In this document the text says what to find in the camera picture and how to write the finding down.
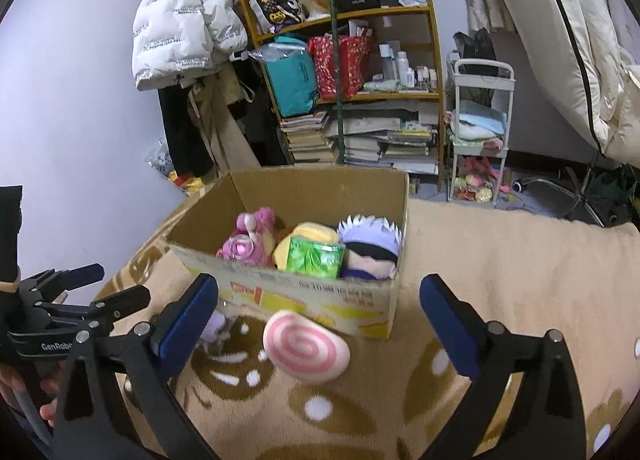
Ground yellow red items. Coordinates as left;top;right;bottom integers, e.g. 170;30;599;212
167;170;206;196

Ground green pole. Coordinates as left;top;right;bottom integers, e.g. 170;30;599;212
320;0;347;166

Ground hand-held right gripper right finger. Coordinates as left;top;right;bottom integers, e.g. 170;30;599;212
419;274;586;460

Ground small stack of books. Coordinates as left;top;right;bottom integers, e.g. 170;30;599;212
279;110;337;165

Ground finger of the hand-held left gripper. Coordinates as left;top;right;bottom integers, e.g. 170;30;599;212
20;263;106;301
37;284;152;336

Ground pink bear plush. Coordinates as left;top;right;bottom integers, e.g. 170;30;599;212
216;207;281;268

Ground cardboard box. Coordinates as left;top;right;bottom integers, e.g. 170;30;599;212
167;166;411;341

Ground green tissue packet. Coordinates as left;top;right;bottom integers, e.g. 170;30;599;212
285;235;347;281

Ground group of white bottles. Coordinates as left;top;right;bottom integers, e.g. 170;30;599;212
377;43;440;90

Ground person's left hand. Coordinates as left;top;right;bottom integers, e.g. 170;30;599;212
0;362;66;423

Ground small pale purple plush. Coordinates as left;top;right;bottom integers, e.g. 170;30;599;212
200;313;233;348

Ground crumpled plastic bag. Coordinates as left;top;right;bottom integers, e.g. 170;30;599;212
145;137;176;176

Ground black coat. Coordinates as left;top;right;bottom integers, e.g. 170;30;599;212
157;83;216;181

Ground cream padded chair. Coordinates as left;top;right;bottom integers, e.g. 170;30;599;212
470;0;640;228

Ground white puffer jacket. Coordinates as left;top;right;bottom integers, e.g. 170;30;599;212
131;0;249;91

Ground pile of small plush toys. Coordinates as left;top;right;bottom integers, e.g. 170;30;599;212
452;157;511;203

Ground red gift bag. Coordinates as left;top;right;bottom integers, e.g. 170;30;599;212
307;34;373;100

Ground yellow duck plush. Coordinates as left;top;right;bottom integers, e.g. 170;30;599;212
272;221;343;271

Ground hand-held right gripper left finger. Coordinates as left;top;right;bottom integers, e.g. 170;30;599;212
52;273;221;460

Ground white-haired doll plush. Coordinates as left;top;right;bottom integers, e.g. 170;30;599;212
336;213;405;281

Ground folded cloths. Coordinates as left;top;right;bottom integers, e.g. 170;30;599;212
447;100;507;148

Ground pink swirl roll plush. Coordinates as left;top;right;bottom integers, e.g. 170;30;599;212
262;310;351;386

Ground beige coat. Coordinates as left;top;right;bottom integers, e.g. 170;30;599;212
187;63;261;178

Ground teal bag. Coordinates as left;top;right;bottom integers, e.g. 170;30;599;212
250;35;320;116

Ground large stack of books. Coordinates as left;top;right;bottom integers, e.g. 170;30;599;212
327;105;441;176

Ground white trolley cart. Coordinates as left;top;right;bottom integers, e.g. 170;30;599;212
446;59;516;206

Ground wooden shelf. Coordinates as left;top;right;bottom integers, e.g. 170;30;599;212
239;0;447;191

